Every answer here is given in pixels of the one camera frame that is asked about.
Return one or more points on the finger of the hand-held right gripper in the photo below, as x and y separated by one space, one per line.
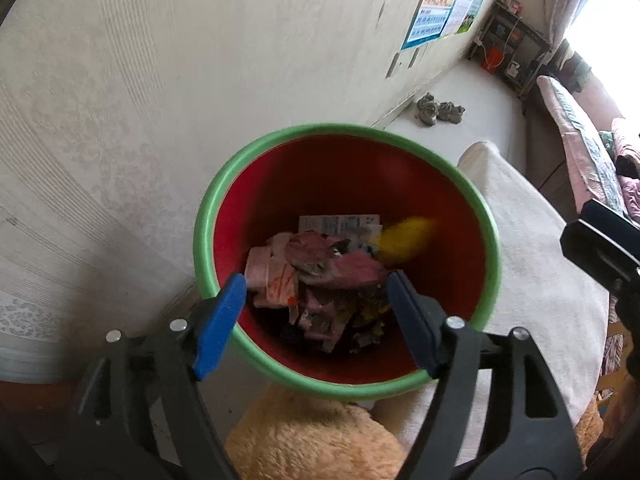
600 245
630 310

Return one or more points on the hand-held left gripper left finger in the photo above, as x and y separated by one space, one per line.
222 330

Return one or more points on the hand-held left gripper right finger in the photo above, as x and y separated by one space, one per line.
412 320

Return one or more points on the pink snack bag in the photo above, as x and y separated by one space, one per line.
355 267

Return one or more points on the yellow packet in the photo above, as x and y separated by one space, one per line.
407 240

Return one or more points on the red bin with green rim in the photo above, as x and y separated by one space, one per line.
350 170

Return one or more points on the wooden chair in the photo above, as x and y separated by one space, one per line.
612 345

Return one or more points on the white towel-covered table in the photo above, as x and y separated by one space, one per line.
540 285

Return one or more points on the black cloth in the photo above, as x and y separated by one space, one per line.
629 166

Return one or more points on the pink pillow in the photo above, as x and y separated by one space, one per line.
627 140

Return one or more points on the tan plush blanket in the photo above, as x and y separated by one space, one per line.
300 440

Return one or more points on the dark hanging clothes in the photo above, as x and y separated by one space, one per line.
574 65

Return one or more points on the white bag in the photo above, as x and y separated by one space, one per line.
512 70

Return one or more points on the window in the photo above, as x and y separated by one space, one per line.
615 35

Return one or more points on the red bucket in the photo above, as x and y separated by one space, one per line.
492 60

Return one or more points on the metal shelf unit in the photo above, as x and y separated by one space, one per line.
530 40

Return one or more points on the boxes on shelf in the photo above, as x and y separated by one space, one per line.
512 4

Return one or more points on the brown bed frame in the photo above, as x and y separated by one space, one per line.
545 160

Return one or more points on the white wall socket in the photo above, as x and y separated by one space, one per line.
393 65
418 56

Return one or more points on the blue chart wall poster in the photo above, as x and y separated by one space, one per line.
430 15

